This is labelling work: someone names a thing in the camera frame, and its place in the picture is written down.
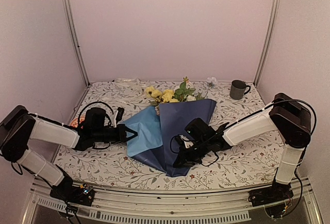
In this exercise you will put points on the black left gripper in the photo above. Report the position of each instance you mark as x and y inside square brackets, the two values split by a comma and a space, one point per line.
[122, 129]

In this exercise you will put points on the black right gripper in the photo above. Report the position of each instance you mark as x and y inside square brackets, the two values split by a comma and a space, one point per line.
[185, 160]

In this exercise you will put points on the blue wrapping paper sheet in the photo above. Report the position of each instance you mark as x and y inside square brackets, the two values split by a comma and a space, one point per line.
[154, 146]

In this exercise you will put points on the yellow fake flower stem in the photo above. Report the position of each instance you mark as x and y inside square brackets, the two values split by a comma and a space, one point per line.
[157, 97]

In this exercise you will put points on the pale blue fake flower stem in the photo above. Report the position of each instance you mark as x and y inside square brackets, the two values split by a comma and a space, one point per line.
[211, 83]

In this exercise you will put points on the pink bud leafy stem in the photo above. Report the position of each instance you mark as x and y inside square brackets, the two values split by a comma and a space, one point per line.
[157, 110]

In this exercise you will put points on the white fake flower stem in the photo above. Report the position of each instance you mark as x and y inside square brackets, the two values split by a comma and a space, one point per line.
[185, 92]

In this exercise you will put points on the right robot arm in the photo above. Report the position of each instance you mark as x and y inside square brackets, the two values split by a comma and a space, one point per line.
[294, 119]

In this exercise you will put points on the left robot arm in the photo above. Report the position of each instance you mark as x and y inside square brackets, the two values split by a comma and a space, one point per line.
[20, 126]

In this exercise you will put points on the clear plastic wrap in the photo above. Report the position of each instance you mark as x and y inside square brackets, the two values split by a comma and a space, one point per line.
[129, 81]

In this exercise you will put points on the red patterned small dish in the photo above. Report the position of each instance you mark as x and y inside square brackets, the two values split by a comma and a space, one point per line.
[76, 122]

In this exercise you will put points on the dark grey metal mug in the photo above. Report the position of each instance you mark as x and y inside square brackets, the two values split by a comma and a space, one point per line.
[239, 89]

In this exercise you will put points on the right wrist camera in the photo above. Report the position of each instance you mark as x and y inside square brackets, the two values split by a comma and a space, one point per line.
[183, 141]

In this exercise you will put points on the front aluminium rail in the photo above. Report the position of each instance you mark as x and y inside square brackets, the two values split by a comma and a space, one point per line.
[125, 205]

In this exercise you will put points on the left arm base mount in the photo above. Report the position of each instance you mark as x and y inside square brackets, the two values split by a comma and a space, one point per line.
[74, 194]

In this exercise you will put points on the left aluminium frame post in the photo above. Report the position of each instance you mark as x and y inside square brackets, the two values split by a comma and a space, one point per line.
[74, 38]

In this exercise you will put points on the aluminium frame post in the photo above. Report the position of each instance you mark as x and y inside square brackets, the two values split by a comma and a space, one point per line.
[74, 38]
[267, 42]

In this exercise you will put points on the right aluminium frame post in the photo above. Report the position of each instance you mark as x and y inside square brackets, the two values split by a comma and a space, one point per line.
[267, 42]

